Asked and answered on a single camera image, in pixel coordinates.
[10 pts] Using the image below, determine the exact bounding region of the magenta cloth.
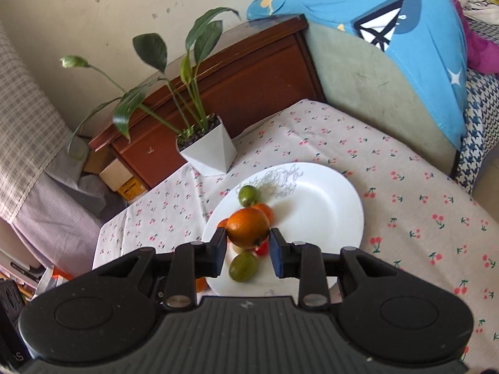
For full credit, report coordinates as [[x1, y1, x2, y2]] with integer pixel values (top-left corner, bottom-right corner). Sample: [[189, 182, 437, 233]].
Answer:
[[423, 0, 499, 74]]

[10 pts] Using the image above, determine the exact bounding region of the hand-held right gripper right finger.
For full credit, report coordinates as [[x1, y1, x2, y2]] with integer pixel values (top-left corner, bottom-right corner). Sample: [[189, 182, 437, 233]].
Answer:
[[270, 227, 414, 309]]

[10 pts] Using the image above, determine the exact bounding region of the cherry print tablecloth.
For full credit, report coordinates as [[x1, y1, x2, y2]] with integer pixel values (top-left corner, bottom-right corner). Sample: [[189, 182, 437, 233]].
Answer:
[[91, 98, 499, 371]]

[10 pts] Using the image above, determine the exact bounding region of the open cardboard box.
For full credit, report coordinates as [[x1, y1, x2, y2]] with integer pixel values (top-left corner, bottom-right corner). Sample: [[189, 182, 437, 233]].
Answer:
[[84, 152, 149, 203]]

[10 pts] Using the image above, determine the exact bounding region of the white plate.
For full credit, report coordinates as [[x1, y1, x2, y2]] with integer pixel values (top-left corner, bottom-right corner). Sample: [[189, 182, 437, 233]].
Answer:
[[201, 162, 365, 297]]

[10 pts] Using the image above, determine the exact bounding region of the blue printed cloth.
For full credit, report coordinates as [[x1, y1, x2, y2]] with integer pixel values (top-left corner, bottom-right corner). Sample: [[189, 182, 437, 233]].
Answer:
[[246, 0, 468, 151]]

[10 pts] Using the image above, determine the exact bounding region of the beige checked cloth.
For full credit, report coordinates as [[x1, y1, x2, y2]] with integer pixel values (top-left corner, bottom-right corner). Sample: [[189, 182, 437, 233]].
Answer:
[[0, 23, 79, 223]]

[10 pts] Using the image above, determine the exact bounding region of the green fruit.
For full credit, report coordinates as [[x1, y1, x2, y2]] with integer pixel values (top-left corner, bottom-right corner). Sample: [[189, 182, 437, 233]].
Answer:
[[238, 185, 260, 208], [229, 252, 259, 282]]

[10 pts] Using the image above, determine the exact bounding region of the potted plant in white planter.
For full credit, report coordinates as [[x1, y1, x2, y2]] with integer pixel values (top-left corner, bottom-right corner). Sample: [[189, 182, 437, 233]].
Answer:
[[59, 7, 240, 176]]

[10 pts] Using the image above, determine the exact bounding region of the lilac checked cloth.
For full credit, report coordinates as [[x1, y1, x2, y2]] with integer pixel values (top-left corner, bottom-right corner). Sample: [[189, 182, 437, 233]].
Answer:
[[12, 152, 127, 277]]

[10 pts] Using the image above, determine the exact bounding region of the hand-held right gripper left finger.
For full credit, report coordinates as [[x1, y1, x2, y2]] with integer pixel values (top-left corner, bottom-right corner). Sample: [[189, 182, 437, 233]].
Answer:
[[91, 227, 229, 312]]

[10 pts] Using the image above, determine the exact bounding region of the houndstooth cloth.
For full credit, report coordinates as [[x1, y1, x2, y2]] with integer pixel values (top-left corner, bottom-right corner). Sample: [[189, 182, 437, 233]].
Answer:
[[454, 19, 499, 195]]

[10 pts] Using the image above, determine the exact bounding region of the grey-green cushion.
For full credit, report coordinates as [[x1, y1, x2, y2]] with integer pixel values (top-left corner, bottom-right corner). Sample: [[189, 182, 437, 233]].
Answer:
[[304, 19, 463, 172]]

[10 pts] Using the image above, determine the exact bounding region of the dark wooden cabinet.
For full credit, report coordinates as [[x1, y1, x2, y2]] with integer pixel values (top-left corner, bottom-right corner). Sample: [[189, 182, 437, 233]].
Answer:
[[89, 13, 326, 191]]

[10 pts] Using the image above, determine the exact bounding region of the grey plastic box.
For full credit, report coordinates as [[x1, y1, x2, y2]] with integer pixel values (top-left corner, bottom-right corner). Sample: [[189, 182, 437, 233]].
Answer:
[[0, 220, 51, 277]]

